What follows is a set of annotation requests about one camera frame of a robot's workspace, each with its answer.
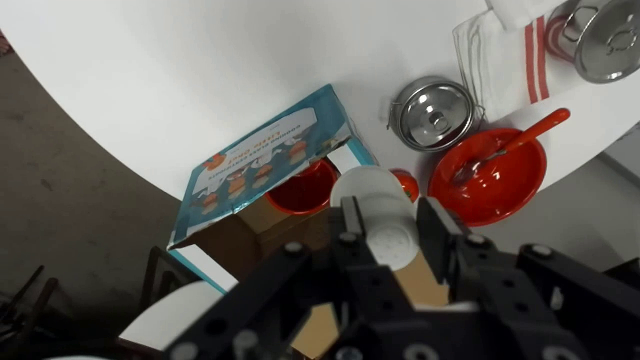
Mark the small round metal tin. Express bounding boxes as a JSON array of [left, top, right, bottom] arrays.
[[389, 73, 486, 153]]

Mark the white plastic bottle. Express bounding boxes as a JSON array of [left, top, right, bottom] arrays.
[[329, 166, 424, 274]]

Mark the red bowl in box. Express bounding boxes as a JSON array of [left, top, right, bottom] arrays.
[[264, 157, 342, 218]]

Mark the blue printed cardboard box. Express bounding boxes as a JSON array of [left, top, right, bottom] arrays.
[[167, 82, 456, 360]]

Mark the small red round object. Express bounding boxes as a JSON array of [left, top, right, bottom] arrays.
[[391, 166, 423, 203]]

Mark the red bowl with spoon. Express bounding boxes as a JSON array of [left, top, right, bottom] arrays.
[[427, 125, 548, 228]]

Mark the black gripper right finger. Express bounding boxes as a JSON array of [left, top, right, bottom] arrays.
[[417, 195, 640, 360]]

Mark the orange plastic spoon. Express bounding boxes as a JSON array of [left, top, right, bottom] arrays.
[[453, 105, 573, 186]]

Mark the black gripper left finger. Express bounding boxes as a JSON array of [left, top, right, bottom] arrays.
[[167, 195, 411, 360]]

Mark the white towel with red stripes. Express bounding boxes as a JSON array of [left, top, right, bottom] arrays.
[[453, 0, 640, 125]]

